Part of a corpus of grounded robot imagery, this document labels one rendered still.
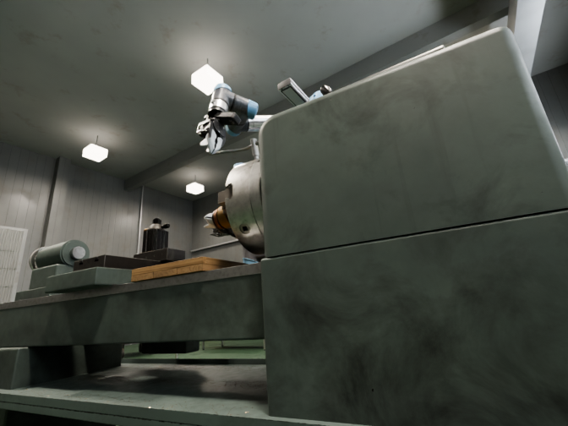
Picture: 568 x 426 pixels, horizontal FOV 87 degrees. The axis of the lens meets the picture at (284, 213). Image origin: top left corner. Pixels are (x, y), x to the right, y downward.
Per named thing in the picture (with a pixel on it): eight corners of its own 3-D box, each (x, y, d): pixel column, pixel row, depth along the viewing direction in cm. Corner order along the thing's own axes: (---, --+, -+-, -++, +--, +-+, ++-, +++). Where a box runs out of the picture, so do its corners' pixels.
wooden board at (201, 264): (267, 277, 114) (267, 266, 115) (202, 270, 83) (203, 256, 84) (206, 285, 126) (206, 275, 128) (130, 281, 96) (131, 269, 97)
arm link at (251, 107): (252, 114, 137) (228, 106, 133) (260, 99, 127) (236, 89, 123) (248, 128, 134) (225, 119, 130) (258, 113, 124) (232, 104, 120)
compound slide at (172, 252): (185, 262, 129) (185, 250, 130) (166, 259, 120) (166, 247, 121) (151, 268, 137) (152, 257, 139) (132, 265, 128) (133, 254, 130)
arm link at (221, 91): (236, 86, 125) (215, 78, 122) (232, 104, 119) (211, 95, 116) (231, 100, 131) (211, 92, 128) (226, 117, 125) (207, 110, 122)
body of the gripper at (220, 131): (208, 146, 117) (213, 124, 123) (226, 139, 114) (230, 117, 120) (195, 133, 112) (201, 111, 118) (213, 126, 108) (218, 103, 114)
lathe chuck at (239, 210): (301, 248, 111) (287, 167, 115) (258, 253, 82) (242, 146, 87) (280, 252, 114) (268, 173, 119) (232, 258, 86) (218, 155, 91)
